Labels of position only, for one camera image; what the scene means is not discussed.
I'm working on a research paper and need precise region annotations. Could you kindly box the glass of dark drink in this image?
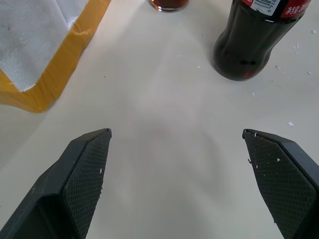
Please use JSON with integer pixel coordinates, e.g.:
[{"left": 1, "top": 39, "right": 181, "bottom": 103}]
[{"left": 148, "top": 0, "right": 190, "bottom": 12}]

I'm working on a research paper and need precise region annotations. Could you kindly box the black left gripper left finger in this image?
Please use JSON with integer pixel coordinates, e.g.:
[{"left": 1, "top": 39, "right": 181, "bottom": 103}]
[{"left": 0, "top": 128, "right": 112, "bottom": 239}]

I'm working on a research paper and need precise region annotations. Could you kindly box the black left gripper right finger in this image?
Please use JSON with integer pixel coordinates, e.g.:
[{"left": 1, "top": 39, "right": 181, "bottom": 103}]
[{"left": 242, "top": 128, "right": 319, "bottom": 239}]

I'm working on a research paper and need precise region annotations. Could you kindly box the cola bottle red label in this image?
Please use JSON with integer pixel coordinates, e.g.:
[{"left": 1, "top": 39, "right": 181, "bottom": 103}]
[{"left": 212, "top": 0, "right": 312, "bottom": 81}]

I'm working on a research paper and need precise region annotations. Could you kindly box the yellow tape-wrapped box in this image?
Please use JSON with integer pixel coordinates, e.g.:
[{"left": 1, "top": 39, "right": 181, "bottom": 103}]
[{"left": 0, "top": 0, "right": 112, "bottom": 114}]

